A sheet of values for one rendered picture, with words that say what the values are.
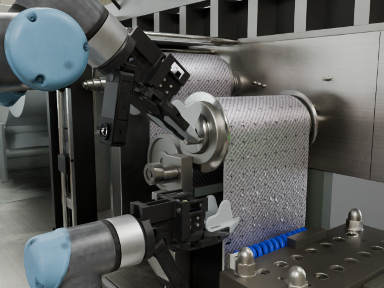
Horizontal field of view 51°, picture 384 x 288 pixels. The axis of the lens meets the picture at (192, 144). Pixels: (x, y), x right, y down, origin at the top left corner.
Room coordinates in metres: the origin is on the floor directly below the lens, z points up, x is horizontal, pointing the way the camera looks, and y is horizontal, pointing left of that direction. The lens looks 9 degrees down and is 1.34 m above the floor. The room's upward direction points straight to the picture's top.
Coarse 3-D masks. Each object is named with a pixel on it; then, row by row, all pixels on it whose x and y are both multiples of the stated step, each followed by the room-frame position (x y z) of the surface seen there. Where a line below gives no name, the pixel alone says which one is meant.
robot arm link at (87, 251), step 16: (96, 224) 0.54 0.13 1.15; (32, 240) 0.49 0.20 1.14; (48, 240) 0.49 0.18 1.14; (64, 240) 0.49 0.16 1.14; (80, 240) 0.50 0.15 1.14; (96, 240) 0.51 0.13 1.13; (112, 240) 0.52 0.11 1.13; (32, 256) 0.47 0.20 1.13; (48, 256) 0.47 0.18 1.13; (64, 256) 0.48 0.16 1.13; (80, 256) 0.49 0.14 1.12; (96, 256) 0.50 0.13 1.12; (112, 256) 0.51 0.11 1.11; (32, 272) 0.48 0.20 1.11; (48, 272) 0.46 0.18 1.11; (64, 272) 0.47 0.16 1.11; (80, 272) 0.49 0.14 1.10; (96, 272) 0.50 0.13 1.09
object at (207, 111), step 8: (208, 104) 0.72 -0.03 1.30; (208, 112) 0.70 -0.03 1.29; (208, 120) 0.70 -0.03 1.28; (216, 120) 0.69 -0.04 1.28; (216, 128) 0.69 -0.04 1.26; (216, 136) 0.69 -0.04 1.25; (216, 144) 0.69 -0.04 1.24; (184, 152) 0.76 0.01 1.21; (208, 152) 0.70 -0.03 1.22; (216, 152) 0.69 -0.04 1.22; (200, 160) 0.72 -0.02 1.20; (208, 160) 0.70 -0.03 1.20
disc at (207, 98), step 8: (192, 96) 0.75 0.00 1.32; (200, 96) 0.74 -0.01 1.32; (208, 96) 0.72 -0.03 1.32; (216, 104) 0.70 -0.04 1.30; (216, 112) 0.70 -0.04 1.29; (224, 112) 0.69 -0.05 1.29; (224, 120) 0.68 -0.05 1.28; (224, 128) 0.68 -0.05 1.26; (224, 136) 0.68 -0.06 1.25; (224, 144) 0.68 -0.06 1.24; (224, 152) 0.68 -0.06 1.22; (216, 160) 0.70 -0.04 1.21; (200, 168) 0.74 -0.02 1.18; (208, 168) 0.72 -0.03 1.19; (216, 168) 0.70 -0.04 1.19
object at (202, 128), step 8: (200, 120) 0.70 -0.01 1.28; (200, 128) 0.70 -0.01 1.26; (208, 128) 0.70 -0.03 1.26; (200, 136) 0.70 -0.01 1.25; (208, 136) 0.70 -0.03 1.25; (184, 144) 0.74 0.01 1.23; (200, 144) 0.70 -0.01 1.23; (208, 144) 0.70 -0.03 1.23; (192, 152) 0.72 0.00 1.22; (200, 152) 0.71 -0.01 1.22
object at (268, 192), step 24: (240, 168) 0.71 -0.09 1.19; (264, 168) 0.75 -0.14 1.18; (288, 168) 0.79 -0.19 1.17; (240, 192) 0.71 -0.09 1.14; (264, 192) 0.75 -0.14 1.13; (288, 192) 0.80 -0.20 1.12; (240, 216) 0.71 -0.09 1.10; (264, 216) 0.75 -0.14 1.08; (288, 216) 0.80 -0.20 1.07; (240, 240) 0.71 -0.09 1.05; (264, 240) 0.75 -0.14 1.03
